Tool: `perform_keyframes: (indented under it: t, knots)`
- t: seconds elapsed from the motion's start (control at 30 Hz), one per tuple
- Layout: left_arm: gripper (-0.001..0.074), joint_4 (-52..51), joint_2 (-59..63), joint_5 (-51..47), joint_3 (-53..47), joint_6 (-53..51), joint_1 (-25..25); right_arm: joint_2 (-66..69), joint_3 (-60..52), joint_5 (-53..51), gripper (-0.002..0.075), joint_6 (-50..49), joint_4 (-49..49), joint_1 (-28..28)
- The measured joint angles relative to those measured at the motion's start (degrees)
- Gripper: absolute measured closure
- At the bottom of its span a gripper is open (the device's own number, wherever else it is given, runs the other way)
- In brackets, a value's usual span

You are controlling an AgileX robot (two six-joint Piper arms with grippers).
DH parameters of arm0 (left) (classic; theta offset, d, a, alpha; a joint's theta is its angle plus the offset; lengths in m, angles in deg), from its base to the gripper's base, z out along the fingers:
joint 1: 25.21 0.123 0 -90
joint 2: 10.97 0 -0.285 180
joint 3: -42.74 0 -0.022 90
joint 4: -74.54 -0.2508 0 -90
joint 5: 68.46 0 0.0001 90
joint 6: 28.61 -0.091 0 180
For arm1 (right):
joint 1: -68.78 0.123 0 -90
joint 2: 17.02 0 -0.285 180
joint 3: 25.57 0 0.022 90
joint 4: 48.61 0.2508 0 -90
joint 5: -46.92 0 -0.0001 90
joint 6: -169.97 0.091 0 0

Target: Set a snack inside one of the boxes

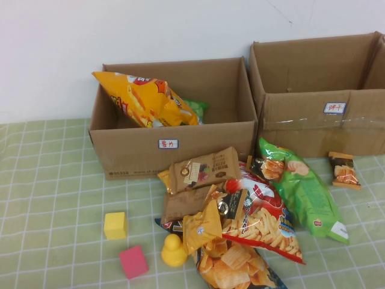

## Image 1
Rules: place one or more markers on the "plain brown biscuit pack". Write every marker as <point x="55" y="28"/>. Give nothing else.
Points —
<point x="183" y="203"/>

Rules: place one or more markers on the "small black orange snack pack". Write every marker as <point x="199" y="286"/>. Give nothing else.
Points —
<point x="270" y="169"/>
<point x="231" y="206"/>
<point x="343" y="171"/>

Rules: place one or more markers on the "green Lay's chips bag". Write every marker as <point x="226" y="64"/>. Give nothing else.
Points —
<point x="198" y="108"/>

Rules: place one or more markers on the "green checked tablecloth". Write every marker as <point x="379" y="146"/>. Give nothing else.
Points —
<point x="45" y="195"/>

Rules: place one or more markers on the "brown biscuit pack with picture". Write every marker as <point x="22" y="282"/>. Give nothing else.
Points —
<point x="204" y="171"/>

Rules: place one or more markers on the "pink foam cube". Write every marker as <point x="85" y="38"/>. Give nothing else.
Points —
<point x="133" y="262"/>

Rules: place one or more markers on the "orange chip bag bottom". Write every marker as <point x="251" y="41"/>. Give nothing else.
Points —
<point x="234" y="265"/>

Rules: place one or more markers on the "small yellow snack pack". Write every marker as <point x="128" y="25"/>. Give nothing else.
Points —
<point x="201" y="228"/>
<point x="165" y="179"/>

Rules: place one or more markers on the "red shrimp stick bag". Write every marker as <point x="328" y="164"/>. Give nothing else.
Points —
<point x="261" y="224"/>

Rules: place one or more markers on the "cardboard box with clear tape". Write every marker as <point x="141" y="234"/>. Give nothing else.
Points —
<point x="300" y="120"/>

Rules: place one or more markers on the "yellow rubber duck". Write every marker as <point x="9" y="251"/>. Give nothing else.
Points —
<point x="174" y="253"/>

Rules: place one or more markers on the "plain cardboard box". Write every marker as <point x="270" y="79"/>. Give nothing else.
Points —
<point x="379" y="69"/>

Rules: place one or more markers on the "large yellow chips bag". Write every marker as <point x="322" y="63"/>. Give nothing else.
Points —
<point x="141" y="99"/>

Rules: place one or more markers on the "white label with red writing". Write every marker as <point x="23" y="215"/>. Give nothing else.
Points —
<point x="168" y="144"/>
<point x="334" y="107"/>

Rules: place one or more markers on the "cardboard box with printed base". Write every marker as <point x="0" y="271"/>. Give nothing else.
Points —
<point x="126" y="150"/>

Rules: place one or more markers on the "yellow foam cube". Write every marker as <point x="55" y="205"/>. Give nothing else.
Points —
<point x="115" y="225"/>

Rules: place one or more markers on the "long green chips bag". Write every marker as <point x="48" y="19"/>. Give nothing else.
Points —
<point x="306" y="195"/>

